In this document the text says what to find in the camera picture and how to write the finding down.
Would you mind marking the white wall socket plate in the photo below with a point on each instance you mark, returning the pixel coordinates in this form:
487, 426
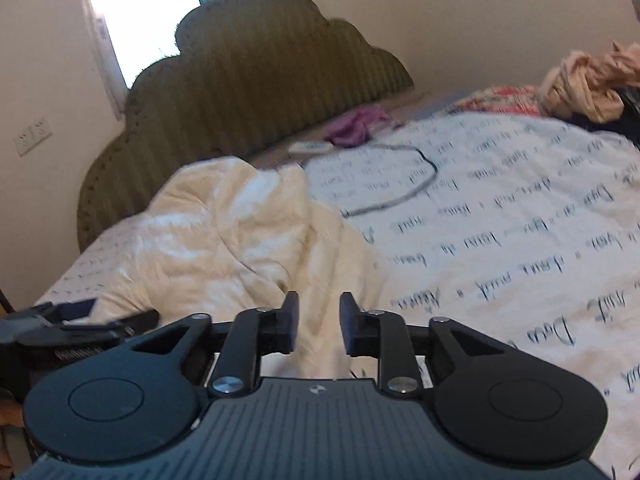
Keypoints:
32, 137

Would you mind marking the purple cloth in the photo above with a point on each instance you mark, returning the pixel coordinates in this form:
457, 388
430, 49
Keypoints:
357, 127

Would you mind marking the white printed bed sheet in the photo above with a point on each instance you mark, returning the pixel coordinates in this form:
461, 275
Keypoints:
500, 240

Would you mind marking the peach clothes pile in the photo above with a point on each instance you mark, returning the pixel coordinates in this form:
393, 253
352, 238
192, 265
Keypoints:
585, 85

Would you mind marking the white flat device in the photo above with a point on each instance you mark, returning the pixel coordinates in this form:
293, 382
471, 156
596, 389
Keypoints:
310, 148

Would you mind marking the red floral cloth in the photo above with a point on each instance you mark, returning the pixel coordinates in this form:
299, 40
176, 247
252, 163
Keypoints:
500, 100

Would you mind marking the olive green scalloped headboard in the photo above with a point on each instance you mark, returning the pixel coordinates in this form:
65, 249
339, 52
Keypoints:
240, 85

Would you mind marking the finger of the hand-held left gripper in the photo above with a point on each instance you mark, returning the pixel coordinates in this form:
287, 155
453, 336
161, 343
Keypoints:
70, 309
135, 321

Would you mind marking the cream cloth garment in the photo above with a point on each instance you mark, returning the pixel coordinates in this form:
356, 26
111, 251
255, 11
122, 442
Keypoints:
325, 260

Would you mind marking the window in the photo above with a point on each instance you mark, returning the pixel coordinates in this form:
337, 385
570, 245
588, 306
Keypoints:
150, 5

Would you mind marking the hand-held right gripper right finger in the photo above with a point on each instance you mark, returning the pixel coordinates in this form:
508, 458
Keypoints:
350, 325

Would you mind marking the dark cloth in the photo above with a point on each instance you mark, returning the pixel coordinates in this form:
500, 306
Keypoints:
620, 125

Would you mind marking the cream quilted duvet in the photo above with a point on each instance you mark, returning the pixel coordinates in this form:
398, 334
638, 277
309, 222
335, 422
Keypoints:
175, 240

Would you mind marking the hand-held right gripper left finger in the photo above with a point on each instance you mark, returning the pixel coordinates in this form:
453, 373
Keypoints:
290, 320

